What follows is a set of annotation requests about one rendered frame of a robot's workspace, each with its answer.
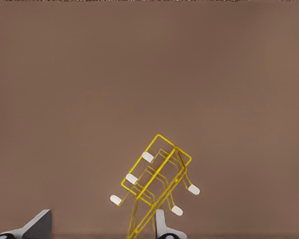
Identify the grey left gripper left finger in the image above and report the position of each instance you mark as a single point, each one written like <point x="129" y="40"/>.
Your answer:
<point x="37" y="225"/>

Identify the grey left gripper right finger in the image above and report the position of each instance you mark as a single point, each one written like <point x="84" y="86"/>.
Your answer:
<point x="160" y="224"/>

